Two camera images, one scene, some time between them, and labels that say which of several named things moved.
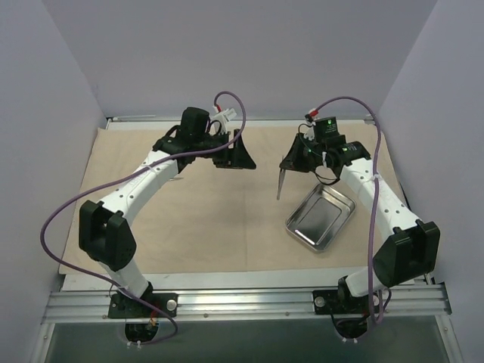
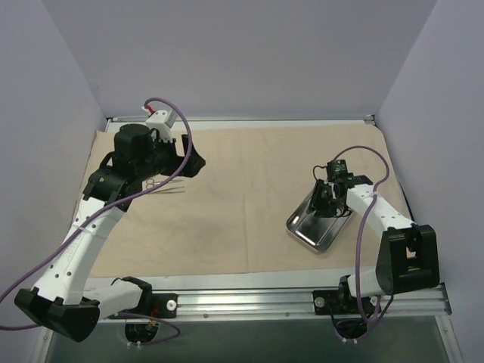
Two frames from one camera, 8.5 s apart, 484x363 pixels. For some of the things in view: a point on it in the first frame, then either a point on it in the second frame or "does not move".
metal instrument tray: (320, 216) does not move
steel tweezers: (281, 176) → (163, 191)
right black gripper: (299, 152) → (325, 197)
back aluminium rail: (131, 117) does not move
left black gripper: (231, 150) → (181, 155)
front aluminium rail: (259, 304) does not move
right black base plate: (333, 302) does not move
